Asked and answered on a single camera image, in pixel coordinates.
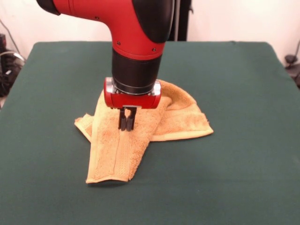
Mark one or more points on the dark green table cloth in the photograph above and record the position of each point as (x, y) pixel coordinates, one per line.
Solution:
(70, 199)

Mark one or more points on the black clamp stand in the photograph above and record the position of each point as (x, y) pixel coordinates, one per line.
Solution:
(290, 58)

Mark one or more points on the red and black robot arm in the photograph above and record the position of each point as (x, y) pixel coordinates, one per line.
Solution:
(122, 28)

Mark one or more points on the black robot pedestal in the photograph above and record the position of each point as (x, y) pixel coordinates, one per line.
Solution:
(181, 21)

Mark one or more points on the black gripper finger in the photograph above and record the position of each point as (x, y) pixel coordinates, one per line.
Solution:
(130, 122)
(122, 120)

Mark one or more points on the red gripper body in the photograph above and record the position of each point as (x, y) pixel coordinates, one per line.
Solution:
(133, 100)

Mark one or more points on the yellow terry towel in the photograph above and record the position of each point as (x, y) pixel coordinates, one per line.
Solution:
(112, 152)

